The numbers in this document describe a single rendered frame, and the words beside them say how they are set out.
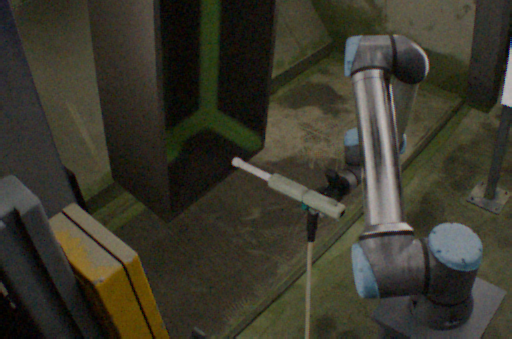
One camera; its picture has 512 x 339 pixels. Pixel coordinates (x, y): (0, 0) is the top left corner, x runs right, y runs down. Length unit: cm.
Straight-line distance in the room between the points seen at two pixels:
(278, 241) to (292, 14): 187
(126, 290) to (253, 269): 197
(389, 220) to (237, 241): 133
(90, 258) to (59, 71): 248
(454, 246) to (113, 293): 102
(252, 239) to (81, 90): 121
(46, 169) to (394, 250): 84
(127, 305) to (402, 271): 93
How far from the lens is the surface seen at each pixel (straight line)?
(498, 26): 337
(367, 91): 148
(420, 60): 159
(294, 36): 383
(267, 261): 249
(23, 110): 99
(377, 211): 139
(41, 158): 104
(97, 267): 50
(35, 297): 50
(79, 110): 293
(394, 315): 156
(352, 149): 202
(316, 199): 184
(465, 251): 138
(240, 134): 250
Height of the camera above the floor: 190
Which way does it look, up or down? 36 degrees down
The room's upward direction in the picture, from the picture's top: 7 degrees counter-clockwise
